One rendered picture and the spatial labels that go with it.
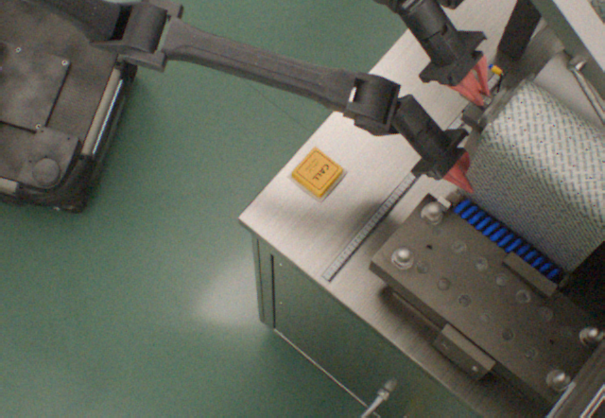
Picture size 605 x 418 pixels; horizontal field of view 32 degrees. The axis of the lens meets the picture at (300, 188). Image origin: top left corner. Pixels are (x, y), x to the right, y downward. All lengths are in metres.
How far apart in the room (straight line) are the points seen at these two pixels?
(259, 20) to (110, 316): 0.97
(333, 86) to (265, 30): 1.44
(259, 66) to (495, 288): 0.54
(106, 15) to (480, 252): 0.74
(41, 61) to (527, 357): 1.58
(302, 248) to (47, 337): 1.11
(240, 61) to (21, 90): 1.22
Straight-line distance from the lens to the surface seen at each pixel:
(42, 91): 2.80
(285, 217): 1.94
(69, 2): 1.70
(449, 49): 1.57
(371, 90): 1.69
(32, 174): 2.65
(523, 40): 2.03
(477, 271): 1.80
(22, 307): 2.90
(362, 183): 1.96
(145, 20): 1.70
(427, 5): 1.54
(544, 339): 1.80
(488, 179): 1.73
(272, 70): 1.68
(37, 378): 2.85
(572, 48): 1.03
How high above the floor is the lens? 2.74
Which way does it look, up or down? 71 degrees down
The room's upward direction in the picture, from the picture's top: 3 degrees clockwise
